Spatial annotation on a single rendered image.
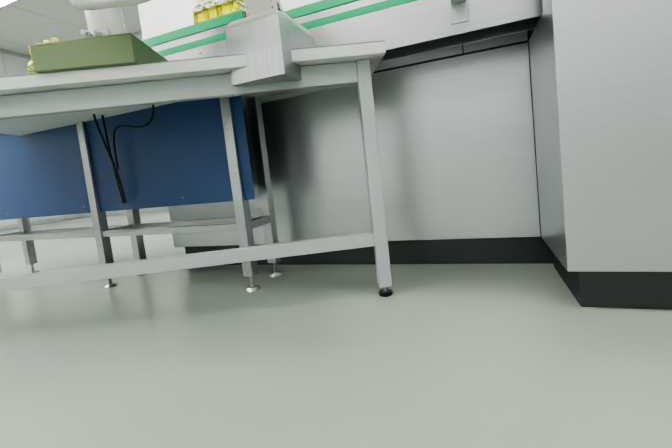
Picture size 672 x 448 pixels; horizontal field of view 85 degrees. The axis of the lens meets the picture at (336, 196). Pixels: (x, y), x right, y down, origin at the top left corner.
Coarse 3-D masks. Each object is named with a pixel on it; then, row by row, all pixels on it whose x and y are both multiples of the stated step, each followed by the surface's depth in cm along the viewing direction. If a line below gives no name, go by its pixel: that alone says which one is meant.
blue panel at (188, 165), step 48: (240, 96) 125; (0, 144) 175; (48, 144) 163; (96, 144) 152; (144, 144) 143; (192, 144) 135; (240, 144) 127; (0, 192) 180; (48, 192) 167; (144, 192) 146; (192, 192) 137
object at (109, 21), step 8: (112, 8) 104; (120, 8) 107; (88, 16) 103; (96, 16) 102; (104, 16) 103; (112, 16) 104; (120, 16) 106; (88, 24) 103; (96, 24) 102; (104, 24) 103; (112, 24) 104; (120, 24) 106; (80, 32) 98; (88, 32) 99; (96, 32) 99; (104, 32) 102; (112, 32) 104; (120, 32) 106
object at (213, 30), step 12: (240, 12) 121; (204, 24) 127; (216, 24) 125; (156, 36) 135; (168, 36) 133; (180, 36) 131; (192, 36) 129; (204, 36) 128; (216, 36) 126; (156, 48) 136; (168, 48) 133; (180, 48) 131; (192, 48) 130
